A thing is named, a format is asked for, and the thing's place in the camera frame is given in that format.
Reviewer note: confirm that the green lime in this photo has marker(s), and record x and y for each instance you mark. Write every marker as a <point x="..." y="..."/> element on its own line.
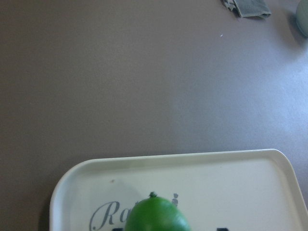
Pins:
<point x="156" y="214"/>

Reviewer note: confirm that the cream rabbit tray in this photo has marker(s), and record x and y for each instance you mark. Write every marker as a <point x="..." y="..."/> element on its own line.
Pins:
<point x="253" y="190"/>

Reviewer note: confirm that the grey folded cloth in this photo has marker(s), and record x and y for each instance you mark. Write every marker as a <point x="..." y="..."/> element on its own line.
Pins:
<point x="248" y="8"/>

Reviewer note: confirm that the green bowl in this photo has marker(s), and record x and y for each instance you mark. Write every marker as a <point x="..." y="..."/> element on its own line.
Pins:
<point x="302" y="17"/>

